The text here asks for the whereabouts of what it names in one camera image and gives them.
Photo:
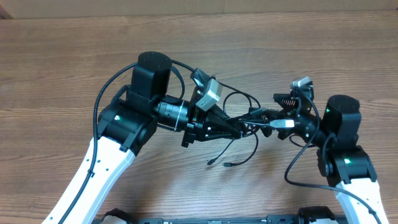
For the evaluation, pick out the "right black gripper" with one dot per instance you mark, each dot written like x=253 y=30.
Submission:
x=269 y=115

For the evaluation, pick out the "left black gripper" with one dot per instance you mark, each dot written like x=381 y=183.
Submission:
x=199 y=124

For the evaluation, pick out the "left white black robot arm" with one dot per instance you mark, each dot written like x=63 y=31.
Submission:
x=134 y=114

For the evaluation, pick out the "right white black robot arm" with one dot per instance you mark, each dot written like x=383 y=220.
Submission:
x=346 y=166

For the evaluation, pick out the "cardboard backdrop panel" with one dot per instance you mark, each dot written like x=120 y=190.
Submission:
x=34 y=9

